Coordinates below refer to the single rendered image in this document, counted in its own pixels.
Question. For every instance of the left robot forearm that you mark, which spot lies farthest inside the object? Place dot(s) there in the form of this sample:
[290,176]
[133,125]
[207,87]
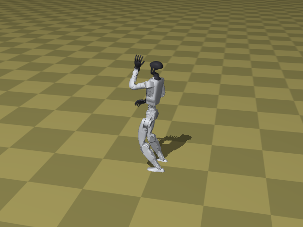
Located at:
[133,78]

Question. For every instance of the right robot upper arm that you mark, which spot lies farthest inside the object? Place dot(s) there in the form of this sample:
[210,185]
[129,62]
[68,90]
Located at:
[163,89]

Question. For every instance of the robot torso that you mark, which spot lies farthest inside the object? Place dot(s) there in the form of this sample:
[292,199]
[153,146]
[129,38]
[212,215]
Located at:
[153,96]

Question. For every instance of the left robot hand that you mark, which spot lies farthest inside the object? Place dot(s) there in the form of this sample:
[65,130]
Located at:
[138,62]

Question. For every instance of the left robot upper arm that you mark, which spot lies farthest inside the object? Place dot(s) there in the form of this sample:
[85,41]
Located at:
[146,84]

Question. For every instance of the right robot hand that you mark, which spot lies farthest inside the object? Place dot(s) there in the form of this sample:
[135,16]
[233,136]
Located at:
[139,102]

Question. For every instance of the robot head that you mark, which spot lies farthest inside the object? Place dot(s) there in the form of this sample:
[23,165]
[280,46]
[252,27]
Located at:
[156,65]

